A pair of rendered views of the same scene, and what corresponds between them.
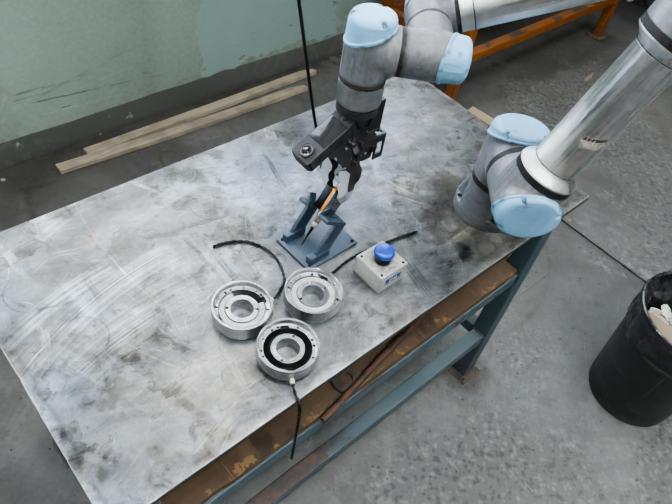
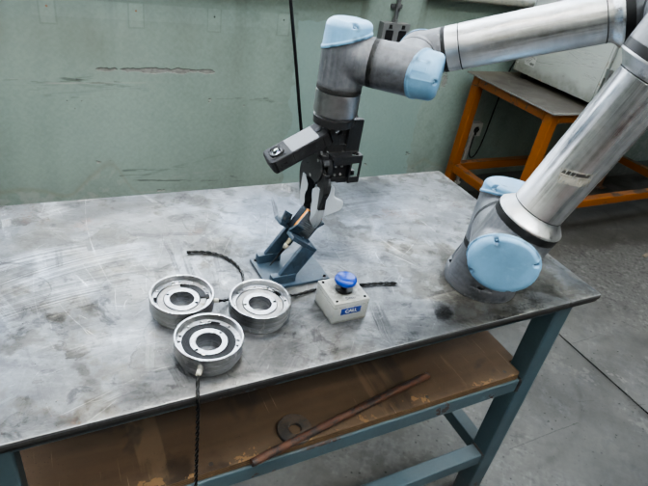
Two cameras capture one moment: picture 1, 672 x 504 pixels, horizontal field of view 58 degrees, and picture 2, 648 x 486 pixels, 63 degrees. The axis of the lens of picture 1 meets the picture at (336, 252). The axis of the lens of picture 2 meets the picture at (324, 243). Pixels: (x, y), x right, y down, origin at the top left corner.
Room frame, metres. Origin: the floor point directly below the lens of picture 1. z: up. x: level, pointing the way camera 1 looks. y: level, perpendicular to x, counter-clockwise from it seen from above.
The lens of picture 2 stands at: (0.02, -0.27, 1.42)
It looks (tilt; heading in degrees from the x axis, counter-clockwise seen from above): 32 degrees down; 18
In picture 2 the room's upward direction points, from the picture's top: 10 degrees clockwise
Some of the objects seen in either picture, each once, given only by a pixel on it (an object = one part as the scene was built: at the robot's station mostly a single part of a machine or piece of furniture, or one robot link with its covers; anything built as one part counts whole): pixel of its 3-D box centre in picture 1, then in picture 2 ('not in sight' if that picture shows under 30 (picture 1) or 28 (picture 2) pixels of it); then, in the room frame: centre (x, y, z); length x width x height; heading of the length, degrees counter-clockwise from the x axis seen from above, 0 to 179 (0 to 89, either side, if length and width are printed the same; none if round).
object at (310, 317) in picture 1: (312, 296); (259, 307); (0.66, 0.03, 0.82); 0.10 x 0.10 x 0.04
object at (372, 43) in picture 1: (370, 46); (346, 55); (0.85, 0.01, 1.22); 0.09 x 0.08 x 0.11; 96
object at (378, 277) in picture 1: (382, 265); (344, 297); (0.77, -0.09, 0.82); 0.08 x 0.07 x 0.05; 139
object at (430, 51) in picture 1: (431, 50); (407, 67); (0.88, -0.09, 1.22); 0.11 x 0.11 x 0.08; 6
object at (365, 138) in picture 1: (355, 129); (333, 148); (0.86, 0.01, 1.06); 0.09 x 0.08 x 0.12; 140
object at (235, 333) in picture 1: (241, 311); (181, 302); (0.60, 0.14, 0.82); 0.10 x 0.10 x 0.04
